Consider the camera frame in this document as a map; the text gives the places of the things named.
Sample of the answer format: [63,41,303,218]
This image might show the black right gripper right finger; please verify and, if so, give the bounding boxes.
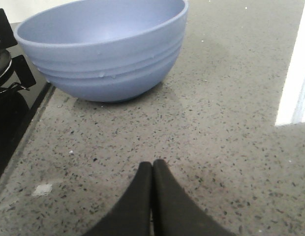
[152,159,234,236]

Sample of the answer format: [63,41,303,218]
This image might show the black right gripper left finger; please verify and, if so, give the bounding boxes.
[85,162,153,236]

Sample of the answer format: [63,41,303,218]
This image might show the light blue plastic bowl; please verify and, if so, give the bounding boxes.
[14,0,189,102]

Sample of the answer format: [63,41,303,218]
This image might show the black pot support grate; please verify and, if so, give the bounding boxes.
[0,8,36,91]

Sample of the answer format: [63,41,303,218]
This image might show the black glass gas stove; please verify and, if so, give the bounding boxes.
[0,46,55,187]

